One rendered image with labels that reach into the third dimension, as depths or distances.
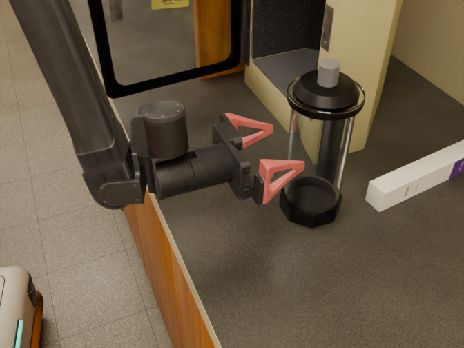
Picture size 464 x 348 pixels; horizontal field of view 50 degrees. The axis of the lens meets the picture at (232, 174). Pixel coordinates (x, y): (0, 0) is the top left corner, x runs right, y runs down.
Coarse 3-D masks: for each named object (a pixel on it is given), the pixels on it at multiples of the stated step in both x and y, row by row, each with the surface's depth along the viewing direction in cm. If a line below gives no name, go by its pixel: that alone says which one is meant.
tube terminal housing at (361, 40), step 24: (336, 0) 72; (360, 0) 74; (384, 0) 75; (336, 24) 75; (360, 24) 76; (384, 24) 78; (336, 48) 77; (360, 48) 79; (384, 48) 81; (360, 72) 83; (384, 72) 97; (264, 96) 106; (288, 120) 98; (360, 120) 90; (360, 144) 94
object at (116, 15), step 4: (112, 0) 86; (116, 0) 86; (120, 0) 87; (112, 4) 87; (116, 4) 87; (120, 4) 87; (112, 8) 87; (116, 8) 87; (120, 8) 88; (112, 12) 88; (116, 12) 88; (120, 12) 88; (112, 16) 88; (116, 16) 88; (120, 16) 89; (112, 20) 88; (116, 20) 89; (120, 20) 89
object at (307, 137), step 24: (288, 96) 68; (360, 96) 68; (312, 120) 67; (336, 120) 66; (288, 144) 75; (312, 144) 70; (336, 144) 70; (312, 168) 72; (336, 168) 73; (288, 192) 79; (312, 192) 75; (336, 192) 77
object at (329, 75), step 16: (320, 64) 66; (336, 64) 66; (304, 80) 68; (320, 80) 67; (336, 80) 67; (352, 80) 68; (304, 96) 66; (320, 96) 65; (336, 96) 65; (352, 96) 66
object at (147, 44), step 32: (128, 0) 89; (160, 0) 92; (192, 0) 95; (224, 0) 98; (128, 32) 93; (160, 32) 96; (192, 32) 99; (224, 32) 103; (128, 64) 97; (160, 64) 100; (192, 64) 104
